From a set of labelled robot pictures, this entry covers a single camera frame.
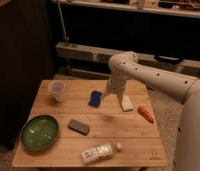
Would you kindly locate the white sponge block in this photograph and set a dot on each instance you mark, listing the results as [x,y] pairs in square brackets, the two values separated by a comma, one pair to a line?
[126,104]

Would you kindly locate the orange carrot toy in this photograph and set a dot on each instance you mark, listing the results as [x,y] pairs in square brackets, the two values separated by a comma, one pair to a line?
[143,112]

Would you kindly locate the clear plastic cup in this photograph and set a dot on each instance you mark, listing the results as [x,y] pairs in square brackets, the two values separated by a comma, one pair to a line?
[56,89]

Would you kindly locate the white upper shelf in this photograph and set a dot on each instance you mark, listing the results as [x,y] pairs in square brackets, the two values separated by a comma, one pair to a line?
[132,8]

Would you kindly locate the green ceramic bowl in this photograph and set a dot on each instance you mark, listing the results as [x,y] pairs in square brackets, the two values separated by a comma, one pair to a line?
[39,133]

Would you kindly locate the blue sponge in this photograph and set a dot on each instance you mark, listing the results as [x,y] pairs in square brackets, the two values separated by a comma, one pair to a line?
[95,98]

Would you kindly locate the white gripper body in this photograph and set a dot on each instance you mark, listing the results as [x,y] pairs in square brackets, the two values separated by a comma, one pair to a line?
[114,86]

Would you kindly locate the wooden table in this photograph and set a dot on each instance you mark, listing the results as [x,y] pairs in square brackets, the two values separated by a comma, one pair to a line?
[140,139]

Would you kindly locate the black handle object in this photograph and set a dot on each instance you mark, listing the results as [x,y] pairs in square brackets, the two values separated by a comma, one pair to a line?
[174,61]

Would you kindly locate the white shelf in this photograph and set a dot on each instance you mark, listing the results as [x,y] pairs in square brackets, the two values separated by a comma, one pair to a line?
[101,55]
[132,8]

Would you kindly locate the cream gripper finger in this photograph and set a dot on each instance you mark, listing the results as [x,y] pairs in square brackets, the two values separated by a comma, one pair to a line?
[105,94]
[120,98]

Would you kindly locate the clear plastic bottle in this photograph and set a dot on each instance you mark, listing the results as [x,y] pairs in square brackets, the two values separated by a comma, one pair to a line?
[100,152]

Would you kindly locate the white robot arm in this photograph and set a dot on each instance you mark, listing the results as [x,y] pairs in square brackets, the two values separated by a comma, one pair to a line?
[183,88]

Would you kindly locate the metal shelf pole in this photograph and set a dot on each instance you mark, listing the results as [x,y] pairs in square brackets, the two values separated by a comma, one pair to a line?
[65,36]

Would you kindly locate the grey rectangular block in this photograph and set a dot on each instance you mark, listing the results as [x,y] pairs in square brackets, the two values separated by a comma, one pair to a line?
[78,126]

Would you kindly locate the white lower shelf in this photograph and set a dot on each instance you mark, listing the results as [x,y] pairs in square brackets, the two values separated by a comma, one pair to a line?
[101,55]

